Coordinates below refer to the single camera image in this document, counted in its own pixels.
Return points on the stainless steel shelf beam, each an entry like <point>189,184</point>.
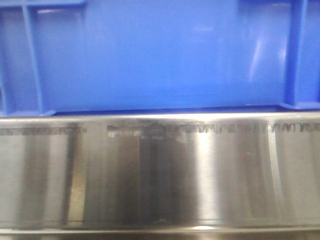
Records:
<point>220,176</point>

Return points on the light blue ribbed crate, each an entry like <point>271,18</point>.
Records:
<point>69,57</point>

